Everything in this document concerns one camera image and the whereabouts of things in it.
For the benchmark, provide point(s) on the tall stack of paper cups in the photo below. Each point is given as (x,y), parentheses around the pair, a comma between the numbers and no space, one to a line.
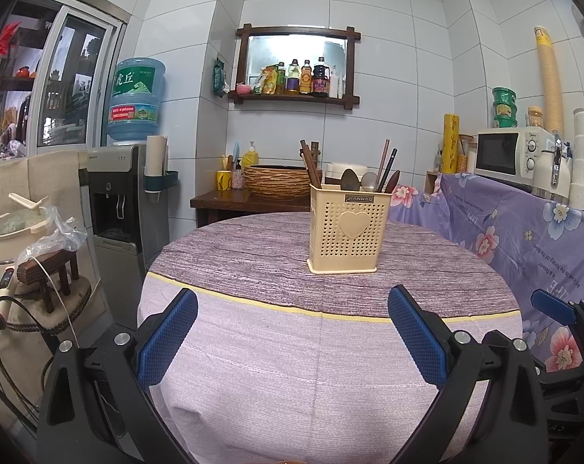
(549,82)

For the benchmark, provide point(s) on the dark brown spoon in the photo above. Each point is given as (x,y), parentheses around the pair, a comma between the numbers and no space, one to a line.
(393,181)

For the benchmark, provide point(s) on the cooking oil bottle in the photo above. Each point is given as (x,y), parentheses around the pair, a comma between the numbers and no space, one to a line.
(293,81)

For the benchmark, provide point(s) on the round table with purple cloth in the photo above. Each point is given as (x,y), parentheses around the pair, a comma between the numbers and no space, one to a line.
(272,348)

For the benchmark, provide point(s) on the small yellow jar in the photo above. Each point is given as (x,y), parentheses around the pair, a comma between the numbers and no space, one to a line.
(535,118)

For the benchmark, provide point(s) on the white paper cup stack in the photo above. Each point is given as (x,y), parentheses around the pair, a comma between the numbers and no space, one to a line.
(156,154)

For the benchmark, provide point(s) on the pink bowl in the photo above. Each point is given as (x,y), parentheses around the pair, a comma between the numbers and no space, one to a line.
(243,89)

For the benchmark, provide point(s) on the sliding aluminium window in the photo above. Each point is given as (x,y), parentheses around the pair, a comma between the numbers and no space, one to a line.
(55,87)

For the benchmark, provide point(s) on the white thermos jug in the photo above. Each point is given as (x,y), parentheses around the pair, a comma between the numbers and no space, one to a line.
(546,174)

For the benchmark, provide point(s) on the dark soy sauce bottle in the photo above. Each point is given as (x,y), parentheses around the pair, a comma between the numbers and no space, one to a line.
(320,81)

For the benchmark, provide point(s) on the purple floral cloth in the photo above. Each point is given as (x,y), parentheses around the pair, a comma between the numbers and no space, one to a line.
(490,237)

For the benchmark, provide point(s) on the green hanging packet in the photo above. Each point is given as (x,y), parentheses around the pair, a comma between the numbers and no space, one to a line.
(219,77)

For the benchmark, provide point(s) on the white microwave oven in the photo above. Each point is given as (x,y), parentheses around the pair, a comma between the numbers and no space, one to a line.
(497,154)

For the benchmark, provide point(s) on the clear plastic bag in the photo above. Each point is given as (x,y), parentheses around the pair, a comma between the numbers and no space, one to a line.
(65,234)

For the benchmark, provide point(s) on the metal spoon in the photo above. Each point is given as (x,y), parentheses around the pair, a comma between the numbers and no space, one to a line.
(369,181)
(350,180)

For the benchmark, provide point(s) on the round woven stool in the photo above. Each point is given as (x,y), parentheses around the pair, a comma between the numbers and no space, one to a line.
(55,314)

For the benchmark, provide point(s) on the woven pattern basin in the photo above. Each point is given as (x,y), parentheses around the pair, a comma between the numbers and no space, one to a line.
(277,183)

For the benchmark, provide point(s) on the yellow wrap roll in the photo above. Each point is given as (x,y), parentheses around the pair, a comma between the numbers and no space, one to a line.
(451,145)

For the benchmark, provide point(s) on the yellow seasoning packet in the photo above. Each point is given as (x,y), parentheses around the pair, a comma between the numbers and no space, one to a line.
(268,82)

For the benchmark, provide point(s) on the brown sauce bottle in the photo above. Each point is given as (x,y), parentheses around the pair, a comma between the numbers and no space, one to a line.
(306,81)

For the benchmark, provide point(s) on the cream perforated utensil holder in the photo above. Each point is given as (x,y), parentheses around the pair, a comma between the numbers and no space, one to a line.
(350,232)

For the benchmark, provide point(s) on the beige cloth cover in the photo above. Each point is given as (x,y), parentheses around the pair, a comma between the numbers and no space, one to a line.
(50,179)

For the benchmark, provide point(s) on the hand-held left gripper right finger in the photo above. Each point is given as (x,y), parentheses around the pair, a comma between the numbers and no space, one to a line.
(415,338)

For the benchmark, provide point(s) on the wooden framed wall shelf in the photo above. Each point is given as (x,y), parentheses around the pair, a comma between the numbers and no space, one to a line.
(241,65)

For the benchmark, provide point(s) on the teal cup holder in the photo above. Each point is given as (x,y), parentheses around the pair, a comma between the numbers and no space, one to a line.
(164,181)

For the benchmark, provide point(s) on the white plastic bottle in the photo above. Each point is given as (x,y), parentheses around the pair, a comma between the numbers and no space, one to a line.
(336,86)

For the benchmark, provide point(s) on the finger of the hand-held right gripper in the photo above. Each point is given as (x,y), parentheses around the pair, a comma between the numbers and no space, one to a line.
(555,307)

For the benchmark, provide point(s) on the small pink pump bottle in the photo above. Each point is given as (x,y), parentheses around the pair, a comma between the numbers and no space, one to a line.
(238,180)

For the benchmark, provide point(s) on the green glass bottle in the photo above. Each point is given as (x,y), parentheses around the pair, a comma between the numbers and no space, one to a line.
(281,80)

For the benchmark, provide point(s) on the cream pot with paddle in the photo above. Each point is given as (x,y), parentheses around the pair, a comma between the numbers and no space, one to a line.
(2,241)

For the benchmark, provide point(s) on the bamboo style faucet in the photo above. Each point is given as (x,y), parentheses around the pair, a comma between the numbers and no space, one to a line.
(314,146)

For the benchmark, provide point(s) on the wooden sink cabinet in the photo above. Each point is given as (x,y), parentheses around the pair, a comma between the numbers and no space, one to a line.
(224,203)

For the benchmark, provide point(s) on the grey water dispenser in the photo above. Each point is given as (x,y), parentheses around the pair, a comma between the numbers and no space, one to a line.
(118,193)

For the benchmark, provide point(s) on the blue water jug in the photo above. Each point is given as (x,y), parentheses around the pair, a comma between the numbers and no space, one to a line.
(135,101)

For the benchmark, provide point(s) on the white handheld device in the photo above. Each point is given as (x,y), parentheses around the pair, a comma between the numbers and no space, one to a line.
(4,287)

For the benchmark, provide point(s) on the yellow soap pump bottle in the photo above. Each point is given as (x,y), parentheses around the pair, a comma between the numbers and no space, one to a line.
(250,158)

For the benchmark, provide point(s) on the small dark wooden bench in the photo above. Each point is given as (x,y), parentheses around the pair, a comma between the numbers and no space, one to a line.
(40,270)

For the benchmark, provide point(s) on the yellow mug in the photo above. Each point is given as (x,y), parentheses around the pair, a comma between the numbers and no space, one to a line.
(224,181)

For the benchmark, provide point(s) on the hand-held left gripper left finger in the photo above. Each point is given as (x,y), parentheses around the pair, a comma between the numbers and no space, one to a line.
(168,336)

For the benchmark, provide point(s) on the small wooden box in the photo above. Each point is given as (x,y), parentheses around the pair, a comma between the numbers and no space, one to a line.
(433,182)

